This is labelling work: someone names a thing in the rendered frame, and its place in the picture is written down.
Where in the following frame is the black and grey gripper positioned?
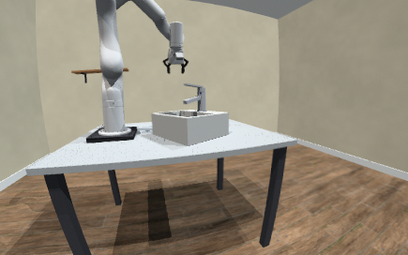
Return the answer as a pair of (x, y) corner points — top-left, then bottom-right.
(162, 48), (189, 74)

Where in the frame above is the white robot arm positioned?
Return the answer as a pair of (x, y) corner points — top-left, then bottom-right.
(96, 0), (183, 136)

